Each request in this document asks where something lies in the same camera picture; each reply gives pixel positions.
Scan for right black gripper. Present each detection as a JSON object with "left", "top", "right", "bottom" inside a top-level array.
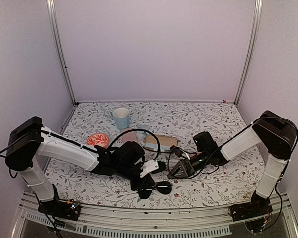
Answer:
[{"left": 167, "top": 150, "right": 210, "bottom": 179}]

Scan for black frame glasses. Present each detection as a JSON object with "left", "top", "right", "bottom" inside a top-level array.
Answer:
[{"left": 137, "top": 181, "right": 172, "bottom": 199}]

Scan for brown plaid glasses case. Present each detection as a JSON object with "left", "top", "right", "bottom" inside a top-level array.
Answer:
[{"left": 143, "top": 135, "right": 178, "bottom": 153}]

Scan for light blue cleaning cloth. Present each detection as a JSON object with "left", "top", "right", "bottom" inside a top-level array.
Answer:
[{"left": 144, "top": 142, "right": 171, "bottom": 152}]

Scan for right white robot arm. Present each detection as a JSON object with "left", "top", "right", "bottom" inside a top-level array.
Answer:
[{"left": 168, "top": 111, "right": 298, "bottom": 216}]

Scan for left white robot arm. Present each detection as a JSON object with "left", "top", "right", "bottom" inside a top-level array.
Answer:
[{"left": 0, "top": 116, "right": 159, "bottom": 215}]

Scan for pink translucent sunglasses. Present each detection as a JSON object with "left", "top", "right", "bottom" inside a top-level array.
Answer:
[{"left": 189, "top": 152, "right": 201, "bottom": 159}]

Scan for pink glasses case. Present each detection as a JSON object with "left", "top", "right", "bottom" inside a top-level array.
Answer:
[{"left": 121, "top": 131, "right": 138, "bottom": 143}]

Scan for small blue cloth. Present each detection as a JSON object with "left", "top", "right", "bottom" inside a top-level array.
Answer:
[{"left": 136, "top": 124, "right": 152, "bottom": 135}]

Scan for red patterned bowl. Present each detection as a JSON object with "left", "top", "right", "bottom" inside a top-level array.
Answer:
[{"left": 87, "top": 133, "right": 110, "bottom": 148}]

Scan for light blue mug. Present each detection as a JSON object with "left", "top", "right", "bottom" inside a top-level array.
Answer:
[{"left": 110, "top": 108, "right": 130, "bottom": 131}]

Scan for right black cable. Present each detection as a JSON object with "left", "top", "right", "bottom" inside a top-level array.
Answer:
[{"left": 167, "top": 146, "right": 222, "bottom": 179}]

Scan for black cable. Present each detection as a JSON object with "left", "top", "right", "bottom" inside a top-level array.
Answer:
[
  {"left": 167, "top": 146, "right": 222, "bottom": 179},
  {"left": 106, "top": 129, "right": 161, "bottom": 162}
]

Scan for left black cable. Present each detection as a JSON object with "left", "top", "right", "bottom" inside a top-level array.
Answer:
[{"left": 106, "top": 129, "right": 161, "bottom": 162}]

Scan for front aluminium rail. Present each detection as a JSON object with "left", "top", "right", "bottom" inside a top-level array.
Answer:
[{"left": 11, "top": 192, "right": 298, "bottom": 238}]

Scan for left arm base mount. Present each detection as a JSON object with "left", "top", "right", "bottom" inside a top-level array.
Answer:
[{"left": 38, "top": 185, "right": 81, "bottom": 221}]

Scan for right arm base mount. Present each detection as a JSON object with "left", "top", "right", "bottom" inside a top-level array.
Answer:
[{"left": 228, "top": 192, "right": 273, "bottom": 221}]

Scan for right aluminium frame post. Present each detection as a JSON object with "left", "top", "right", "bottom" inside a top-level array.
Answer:
[{"left": 234, "top": 0, "right": 263, "bottom": 105}]

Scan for aluminium frame post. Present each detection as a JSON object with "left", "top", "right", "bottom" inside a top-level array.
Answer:
[
  {"left": 46, "top": 0, "right": 76, "bottom": 106},
  {"left": 234, "top": 0, "right": 263, "bottom": 105}
]

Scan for left aluminium frame post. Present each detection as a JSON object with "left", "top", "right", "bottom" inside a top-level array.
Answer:
[{"left": 46, "top": 0, "right": 76, "bottom": 106}]

